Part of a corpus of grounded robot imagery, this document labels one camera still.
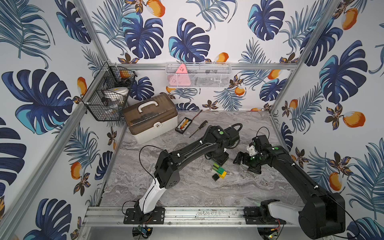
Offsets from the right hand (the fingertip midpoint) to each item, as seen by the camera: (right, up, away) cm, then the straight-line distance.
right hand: (241, 164), depth 82 cm
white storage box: (-52, +26, +7) cm, 58 cm away
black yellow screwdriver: (-20, +21, +28) cm, 40 cm away
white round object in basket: (-67, +38, -2) cm, 77 cm away
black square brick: (-13, -8, +4) cm, 16 cm away
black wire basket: (-77, +30, 0) cm, 82 cm away
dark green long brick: (-11, -4, +3) cm, 12 cm away
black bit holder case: (-33, +21, +28) cm, 48 cm away
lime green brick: (-14, -2, 0) cm, 14 cm away
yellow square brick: (-9, -7, +3) cm, 12 cm away
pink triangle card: (-34, +50, +8) cm, 61 cm away
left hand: (-14, +4, -3) cm, 15 cm away
